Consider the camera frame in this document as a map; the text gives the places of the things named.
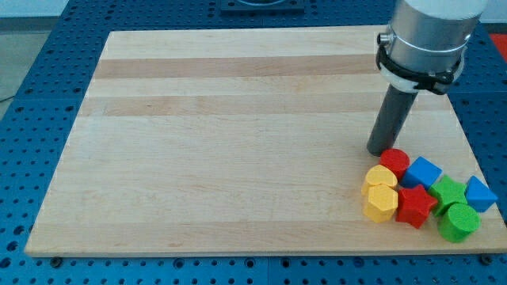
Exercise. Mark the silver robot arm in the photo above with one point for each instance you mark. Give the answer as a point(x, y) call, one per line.
point(423, 45)

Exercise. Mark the wooden board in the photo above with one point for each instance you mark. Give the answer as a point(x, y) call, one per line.
point(229, 142)

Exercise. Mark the yellow heart block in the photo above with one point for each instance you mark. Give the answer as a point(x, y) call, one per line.
point(378, 175)

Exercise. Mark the yellow hexagon block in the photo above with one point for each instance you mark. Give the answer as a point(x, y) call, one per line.
point(380, 203)

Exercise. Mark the red cylinder block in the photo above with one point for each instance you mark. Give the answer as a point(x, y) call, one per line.
point(396, 160)

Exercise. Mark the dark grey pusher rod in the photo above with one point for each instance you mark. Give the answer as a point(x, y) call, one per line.
point(392, 115)

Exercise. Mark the blue cube block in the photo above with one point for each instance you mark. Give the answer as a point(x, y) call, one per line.
point(421, 171)

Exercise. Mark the red star block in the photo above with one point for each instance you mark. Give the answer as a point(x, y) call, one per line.
point(414, 205)

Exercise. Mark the green star block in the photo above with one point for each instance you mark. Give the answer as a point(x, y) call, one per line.
point(447, 192)

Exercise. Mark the green cylinder block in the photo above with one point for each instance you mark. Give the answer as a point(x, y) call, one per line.
point(458, 223)

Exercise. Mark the blue triangle block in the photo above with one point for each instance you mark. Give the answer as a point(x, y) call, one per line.
point(479, 196)

